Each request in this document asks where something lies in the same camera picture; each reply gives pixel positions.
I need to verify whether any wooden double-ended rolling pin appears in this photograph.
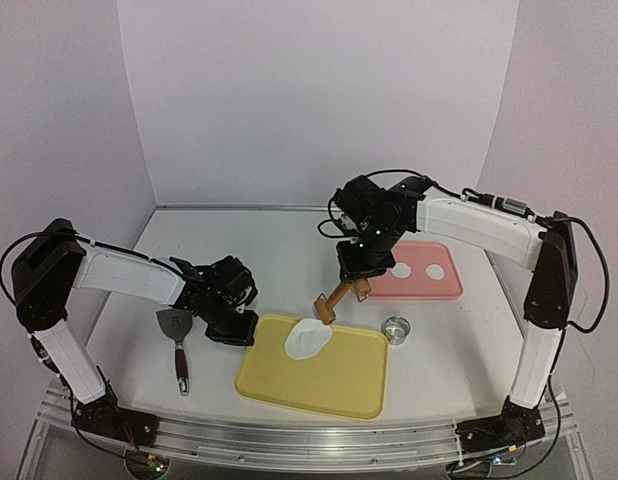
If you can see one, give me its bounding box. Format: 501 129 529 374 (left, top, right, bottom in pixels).
313 278 371 325

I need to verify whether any white dough lump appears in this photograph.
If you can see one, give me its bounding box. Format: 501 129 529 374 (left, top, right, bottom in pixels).
284 318 333 360

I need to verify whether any yellow plastic tray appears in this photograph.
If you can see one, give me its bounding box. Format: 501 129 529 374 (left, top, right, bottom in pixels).
235 314 388 421

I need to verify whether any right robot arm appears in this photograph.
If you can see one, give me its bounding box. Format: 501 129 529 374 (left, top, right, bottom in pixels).
314 172 578 453

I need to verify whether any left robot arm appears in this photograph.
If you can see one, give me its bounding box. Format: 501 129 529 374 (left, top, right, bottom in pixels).
0 218 259 447

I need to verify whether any round dumpling wrapper left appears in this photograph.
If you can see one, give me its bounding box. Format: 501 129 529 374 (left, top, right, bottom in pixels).
391 262 412 279

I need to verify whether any round dumpling wrapper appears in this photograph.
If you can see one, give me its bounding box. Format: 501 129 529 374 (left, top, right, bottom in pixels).
426 264 445 281
391 262 412 279

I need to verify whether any round dumpling wrapper right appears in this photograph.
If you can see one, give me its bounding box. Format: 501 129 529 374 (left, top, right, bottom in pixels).
426 264 445 281

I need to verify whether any pink plastic tray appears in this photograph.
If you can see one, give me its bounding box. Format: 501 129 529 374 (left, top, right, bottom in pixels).
369 242 464 301

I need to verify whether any metal scraper with wooden handle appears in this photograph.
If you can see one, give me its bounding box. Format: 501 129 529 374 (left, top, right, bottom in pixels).
156 308 193 397

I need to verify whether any round metal cutter ring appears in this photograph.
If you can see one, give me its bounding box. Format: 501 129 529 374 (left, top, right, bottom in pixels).
382 315 412 347

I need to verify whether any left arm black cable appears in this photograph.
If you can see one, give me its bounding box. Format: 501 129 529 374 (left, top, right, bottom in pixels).
0 230 85 309

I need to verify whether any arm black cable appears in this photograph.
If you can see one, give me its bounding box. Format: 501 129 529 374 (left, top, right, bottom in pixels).
0 230 85 309
316 169 611 334

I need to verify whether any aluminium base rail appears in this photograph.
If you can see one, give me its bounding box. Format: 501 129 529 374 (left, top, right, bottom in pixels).
16 389 590 480

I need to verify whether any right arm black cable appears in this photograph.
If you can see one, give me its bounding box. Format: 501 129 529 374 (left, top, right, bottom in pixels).
316 169 611 334

